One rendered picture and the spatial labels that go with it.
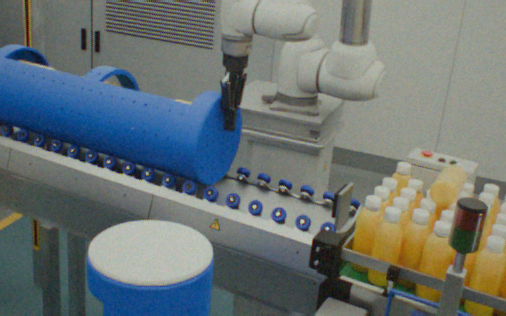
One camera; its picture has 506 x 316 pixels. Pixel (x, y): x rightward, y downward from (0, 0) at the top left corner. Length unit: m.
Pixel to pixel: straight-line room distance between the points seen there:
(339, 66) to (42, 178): 1.07
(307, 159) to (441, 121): 2.35
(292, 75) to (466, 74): 2.32
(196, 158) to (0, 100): 0.77
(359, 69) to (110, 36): 1.90
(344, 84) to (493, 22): 2.31
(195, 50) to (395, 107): 1.65
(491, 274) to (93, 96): 1.26
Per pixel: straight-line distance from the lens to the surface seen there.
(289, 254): 1.90
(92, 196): 2.22
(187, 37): 3.60
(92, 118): 2.12
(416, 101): 4.63
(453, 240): 1.43
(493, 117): 4.62
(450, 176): 1.79
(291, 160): 2.41
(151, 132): 1.99
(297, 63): 2.37
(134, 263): 1.48
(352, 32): 2.27
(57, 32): 4.04
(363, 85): 2.28
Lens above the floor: 1.81
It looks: 22 degrees down
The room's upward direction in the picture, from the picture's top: 5 degrees clockwise
